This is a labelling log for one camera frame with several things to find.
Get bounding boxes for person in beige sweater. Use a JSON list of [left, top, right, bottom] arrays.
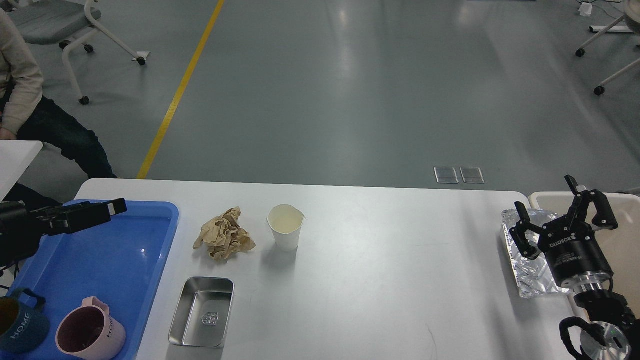
[[0, 11, 115, 179]]

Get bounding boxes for floor outlet plate right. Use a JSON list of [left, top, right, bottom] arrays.
[[459, 166, 486, 184]]

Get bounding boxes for crumpled brown paper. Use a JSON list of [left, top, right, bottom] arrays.
[[192, 206, 256, 261]]

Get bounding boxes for blue plastic tray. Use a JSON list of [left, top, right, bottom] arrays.
[[1, 200, 179, 360]]

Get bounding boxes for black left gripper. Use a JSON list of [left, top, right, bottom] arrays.
[[0, 198, 128, 268]]

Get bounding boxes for floor outlet plate left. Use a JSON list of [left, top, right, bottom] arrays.
[[433, 166, 460, 185]]

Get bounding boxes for dark blue mug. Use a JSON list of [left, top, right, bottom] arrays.
[[0, 287, 50, 354]]

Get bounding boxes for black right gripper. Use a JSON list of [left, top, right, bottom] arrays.
[[509, 175, 618, 289]]

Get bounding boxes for aluminium foil tray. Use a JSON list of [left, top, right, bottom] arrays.
[[502, 208, 571, 299]]

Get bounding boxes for pink mug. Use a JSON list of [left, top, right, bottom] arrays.
[[55, 296, 127, 360]]

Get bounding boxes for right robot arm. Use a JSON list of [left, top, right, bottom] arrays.
[[509, 175, 639, 360]]

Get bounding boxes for white chair base right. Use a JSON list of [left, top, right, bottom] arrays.
[[575, 0, 640, 96]]

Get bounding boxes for stainless steel rectangular dish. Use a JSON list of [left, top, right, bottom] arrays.
[[167, 276, 234, 349]]

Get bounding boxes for floor outlet plate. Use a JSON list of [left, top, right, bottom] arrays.
[[433, 166, 460, 185], [459, 166, 486, 184]]

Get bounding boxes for grey office chair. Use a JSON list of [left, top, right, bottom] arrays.
[[9, 0, 150, 106]]

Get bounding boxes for white paper cup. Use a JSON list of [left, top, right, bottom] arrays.
[[267, 203, 306, 252]]

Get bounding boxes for beige plastic bin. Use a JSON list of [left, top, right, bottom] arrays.
[[528, 191, 640, 319]]

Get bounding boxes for white side table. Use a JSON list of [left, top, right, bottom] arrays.
[[0, 140, 43, 200]]

